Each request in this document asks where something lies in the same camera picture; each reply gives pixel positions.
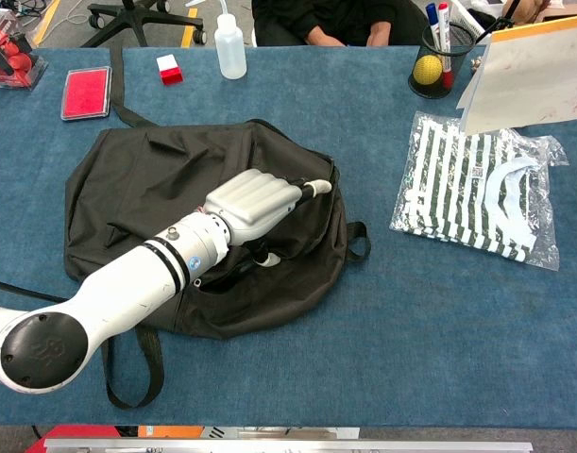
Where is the black fabric backpack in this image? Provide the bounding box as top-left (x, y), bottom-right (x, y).
top-left (63, 45), bottom-right (370, 410)

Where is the blue marker pen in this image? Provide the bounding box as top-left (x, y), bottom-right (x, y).
top-left (425, 3), bottom-right (441, 48)

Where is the yellow foam ball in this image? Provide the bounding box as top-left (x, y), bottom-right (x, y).
top-left (412, 55), bottom-right (444, 86)

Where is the black office chair base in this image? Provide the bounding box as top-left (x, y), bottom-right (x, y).
top-left (79, 0), bottom-right (209, 48)

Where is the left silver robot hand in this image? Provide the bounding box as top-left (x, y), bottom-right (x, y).
top-left (203, 169), bottom-right (334, 268)

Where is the white yellow Lexicon book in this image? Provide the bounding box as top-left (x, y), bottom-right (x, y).
top-left (456, 12), bottom-right (577, 137)

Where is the person in black clothes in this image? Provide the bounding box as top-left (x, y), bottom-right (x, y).
top-left (252, 0), bottom-right (431, 48)

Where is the small red white box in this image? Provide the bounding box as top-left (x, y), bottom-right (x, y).
top-left (156, 54), bottom-right (184, 87)

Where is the red marker pen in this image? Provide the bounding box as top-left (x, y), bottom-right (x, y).
top-left (436, 3), bottom-right (455, 91)

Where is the aluminium profile rail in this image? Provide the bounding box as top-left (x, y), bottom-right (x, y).
top-left (44, 438), bottom-right (535, 453)

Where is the red plastic bin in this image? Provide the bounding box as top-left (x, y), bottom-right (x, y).
top-left (37, 424), bottom-right (119, 453)

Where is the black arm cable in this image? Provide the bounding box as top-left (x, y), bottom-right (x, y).
top-left (0, 277), bottom-right (67, 304)

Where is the striped shirt in plastic bag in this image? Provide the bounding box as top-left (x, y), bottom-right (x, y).
top-left (389, 110), bottom-right (570, 272)

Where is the translucent plastic squeeze bottle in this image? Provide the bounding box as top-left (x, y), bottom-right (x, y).
top-left (193, 0), bottom-right (247, 80)

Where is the red ink pad clear case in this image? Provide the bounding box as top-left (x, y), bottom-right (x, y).
top-left (60, 65), bottom-right (113, 122)

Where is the black mesh pen holder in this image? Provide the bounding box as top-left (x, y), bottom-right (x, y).
top-left (407, 21), bottom-right (478, 100)

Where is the clear box with red items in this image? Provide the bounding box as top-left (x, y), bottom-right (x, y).
top-left (0, 8), bottom-right (49, 91)

